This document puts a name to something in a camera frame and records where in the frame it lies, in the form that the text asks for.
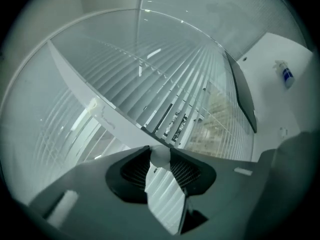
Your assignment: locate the black desk divider panel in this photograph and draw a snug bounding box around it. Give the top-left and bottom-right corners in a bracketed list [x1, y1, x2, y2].
[224, 49, 258, 134]

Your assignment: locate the blue label spray bottle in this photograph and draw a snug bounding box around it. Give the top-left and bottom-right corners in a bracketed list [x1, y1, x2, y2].
[273, 59, 295, 89]

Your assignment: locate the white ball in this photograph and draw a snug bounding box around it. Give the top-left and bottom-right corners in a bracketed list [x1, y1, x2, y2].
[149, 145, 172, 170]

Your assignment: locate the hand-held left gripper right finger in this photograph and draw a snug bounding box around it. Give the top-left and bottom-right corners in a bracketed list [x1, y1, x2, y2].
[169, 147, 261, 236]

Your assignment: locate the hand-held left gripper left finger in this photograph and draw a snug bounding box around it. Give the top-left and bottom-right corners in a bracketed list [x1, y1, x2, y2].
[28, 145, 176, 240]

